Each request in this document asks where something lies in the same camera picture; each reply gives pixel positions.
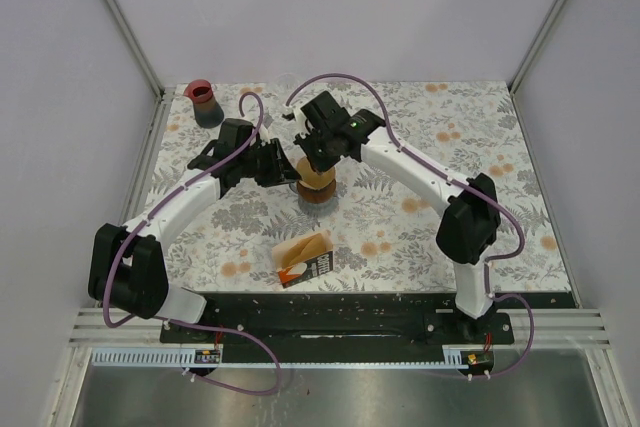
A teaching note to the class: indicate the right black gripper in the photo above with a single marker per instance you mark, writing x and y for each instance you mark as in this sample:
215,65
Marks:
305,141

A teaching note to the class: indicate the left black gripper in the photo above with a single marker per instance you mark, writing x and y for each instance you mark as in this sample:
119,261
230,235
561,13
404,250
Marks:
281,171

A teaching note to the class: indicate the brown paper coffee filter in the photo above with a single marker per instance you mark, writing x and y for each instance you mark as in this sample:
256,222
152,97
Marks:
311,179

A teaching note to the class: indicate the brown wooden ring holder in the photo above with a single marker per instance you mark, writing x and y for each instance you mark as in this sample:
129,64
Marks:
316,196

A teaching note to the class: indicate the orange coffee filter box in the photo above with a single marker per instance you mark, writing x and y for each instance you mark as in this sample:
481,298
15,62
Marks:
304,258

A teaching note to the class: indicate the clear glass carafe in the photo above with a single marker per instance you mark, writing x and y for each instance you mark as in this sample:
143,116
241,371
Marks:
321,210

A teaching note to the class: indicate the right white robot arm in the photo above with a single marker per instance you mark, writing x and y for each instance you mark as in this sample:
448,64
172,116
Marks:
467,207

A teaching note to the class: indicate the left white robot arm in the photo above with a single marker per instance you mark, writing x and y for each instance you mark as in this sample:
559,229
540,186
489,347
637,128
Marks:
128,268

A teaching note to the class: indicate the red topped dark flask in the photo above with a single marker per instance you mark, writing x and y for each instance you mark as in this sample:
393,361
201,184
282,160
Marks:
207,111

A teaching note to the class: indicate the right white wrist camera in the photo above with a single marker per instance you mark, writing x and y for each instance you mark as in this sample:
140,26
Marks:
296,116

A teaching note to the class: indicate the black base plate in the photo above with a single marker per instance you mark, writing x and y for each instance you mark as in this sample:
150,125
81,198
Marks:
342,326

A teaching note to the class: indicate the white slotted cable duct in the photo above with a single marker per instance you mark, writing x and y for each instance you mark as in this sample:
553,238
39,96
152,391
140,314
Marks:
190,357

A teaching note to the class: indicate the aluminium frame rail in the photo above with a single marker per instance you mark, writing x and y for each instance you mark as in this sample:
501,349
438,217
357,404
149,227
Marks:
134,47

